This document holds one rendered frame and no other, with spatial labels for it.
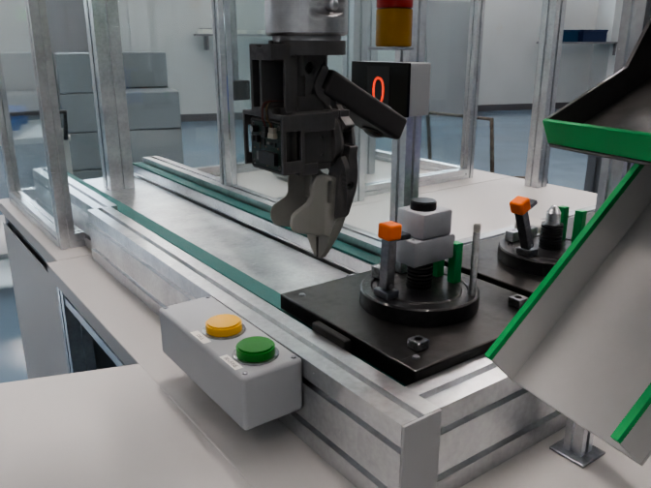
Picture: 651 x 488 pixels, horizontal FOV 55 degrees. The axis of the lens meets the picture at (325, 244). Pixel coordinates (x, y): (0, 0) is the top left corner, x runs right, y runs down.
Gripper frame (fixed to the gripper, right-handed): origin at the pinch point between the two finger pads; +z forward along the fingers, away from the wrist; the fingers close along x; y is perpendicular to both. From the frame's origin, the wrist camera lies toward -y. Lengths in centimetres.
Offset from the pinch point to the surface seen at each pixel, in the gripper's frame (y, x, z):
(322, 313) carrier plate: -2.2, -3.7, 9.7
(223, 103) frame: -27, -75, -8
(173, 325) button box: 11.5, -14.0, 11.4
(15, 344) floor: -1, -233, 107
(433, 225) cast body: -13.1, 2.5, -0.4
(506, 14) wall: -992, -777, -75
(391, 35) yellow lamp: -23.4, -17.0, -20.8
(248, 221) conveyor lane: -22, -57, 14
